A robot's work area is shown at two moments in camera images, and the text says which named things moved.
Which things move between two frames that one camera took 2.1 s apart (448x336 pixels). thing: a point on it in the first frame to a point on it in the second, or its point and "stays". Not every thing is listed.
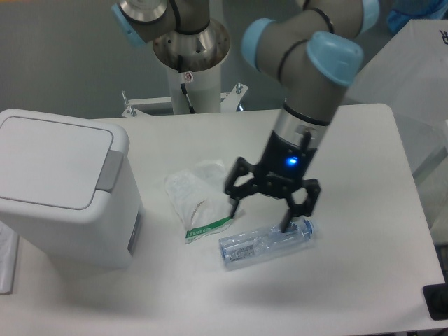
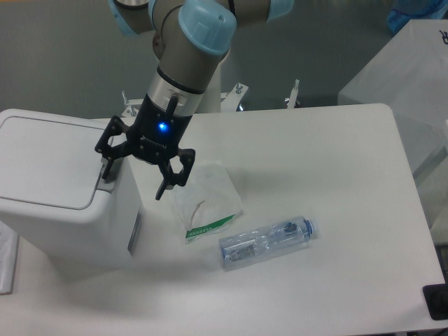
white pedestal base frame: x=229 y=102 stays
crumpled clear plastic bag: x=198 y=196 stays
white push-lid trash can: x=71 y=182 stays
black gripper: x=282 y=166 to x=155 y=136
